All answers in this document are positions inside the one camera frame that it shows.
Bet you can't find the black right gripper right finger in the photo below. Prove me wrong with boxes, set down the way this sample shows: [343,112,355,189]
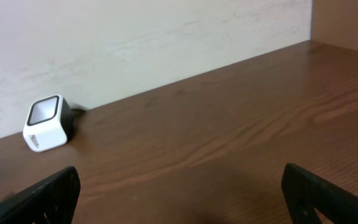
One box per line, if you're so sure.
[281,163,358,223]

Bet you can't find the white barcode scanner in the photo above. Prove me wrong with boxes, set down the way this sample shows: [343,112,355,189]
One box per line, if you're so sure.
[22,95,74,152]

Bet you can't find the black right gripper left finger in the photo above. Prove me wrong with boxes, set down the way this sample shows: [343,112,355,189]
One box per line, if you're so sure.
[0,166,81,224]

